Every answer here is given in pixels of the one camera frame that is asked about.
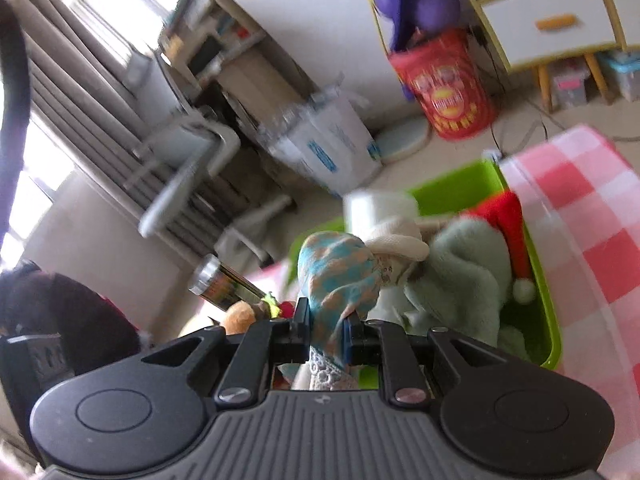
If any green plastic bin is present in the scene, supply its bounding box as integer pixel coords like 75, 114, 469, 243
287, 159, 564, 372

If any wooden desk with shelves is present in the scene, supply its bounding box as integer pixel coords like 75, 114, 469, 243
157, 0, 322, 152

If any hamburger plush toy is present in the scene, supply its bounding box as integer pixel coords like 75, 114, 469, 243
222, 293, 297, 337

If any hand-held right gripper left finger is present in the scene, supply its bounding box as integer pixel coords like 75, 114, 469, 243
142, 297, 312, 409

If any red and white checkered tablecloth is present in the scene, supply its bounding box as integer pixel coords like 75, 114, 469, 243
247, 125, 640, 480

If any white and wood cabinet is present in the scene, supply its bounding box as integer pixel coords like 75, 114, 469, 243
442, 0, 640, 114

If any dark cloth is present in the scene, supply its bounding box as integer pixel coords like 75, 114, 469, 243
0, 259, 142, 366

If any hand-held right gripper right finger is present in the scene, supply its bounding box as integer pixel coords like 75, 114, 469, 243
342, 310, 512, 409

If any white radiator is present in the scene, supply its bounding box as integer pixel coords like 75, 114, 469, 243
15, 0, 212, 262

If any tin can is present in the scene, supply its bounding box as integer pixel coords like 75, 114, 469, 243
187, 254, 269, 312

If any red and white santa hat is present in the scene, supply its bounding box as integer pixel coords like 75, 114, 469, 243
462, 190, 537, 306

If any purple toy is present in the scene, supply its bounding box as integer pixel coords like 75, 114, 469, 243
372, 0, 462, 54

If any pale green towel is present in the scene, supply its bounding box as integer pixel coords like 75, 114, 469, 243
401, 220, 526, 352

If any white plastic bag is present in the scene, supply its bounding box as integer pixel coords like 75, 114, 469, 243
257, 87, 384, 197

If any grey office chair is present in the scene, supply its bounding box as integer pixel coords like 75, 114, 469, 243
137, 50, 297, 269

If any white foam block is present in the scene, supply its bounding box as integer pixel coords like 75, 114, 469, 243
344, 189, 420, 234

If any teal and tan patterned cloth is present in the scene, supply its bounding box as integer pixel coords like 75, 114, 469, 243
296, 216, 432, 392

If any clear storage box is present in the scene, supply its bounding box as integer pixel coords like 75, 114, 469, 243
546, 57, 593, 109

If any teal lidded storage box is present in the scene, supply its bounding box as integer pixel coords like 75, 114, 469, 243
597, 50, 640, 104

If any red printed bucket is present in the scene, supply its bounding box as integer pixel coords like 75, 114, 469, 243
389, 29, 497, 142

